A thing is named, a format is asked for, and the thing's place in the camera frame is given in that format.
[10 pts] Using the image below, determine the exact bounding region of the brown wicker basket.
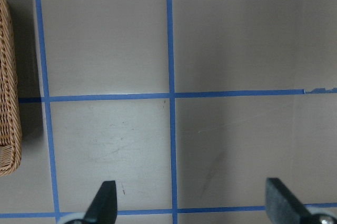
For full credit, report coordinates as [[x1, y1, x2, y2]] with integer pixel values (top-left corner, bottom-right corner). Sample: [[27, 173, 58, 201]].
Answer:
[[1, 0, 22, 177]]

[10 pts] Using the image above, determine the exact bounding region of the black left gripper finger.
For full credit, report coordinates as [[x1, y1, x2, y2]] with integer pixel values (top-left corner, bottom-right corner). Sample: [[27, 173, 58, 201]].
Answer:
[[83, 180, 117, 224]]

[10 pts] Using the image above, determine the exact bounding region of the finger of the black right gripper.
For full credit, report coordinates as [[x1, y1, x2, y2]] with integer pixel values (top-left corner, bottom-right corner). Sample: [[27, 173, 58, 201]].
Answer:
[[265, 178, 312, 223]]

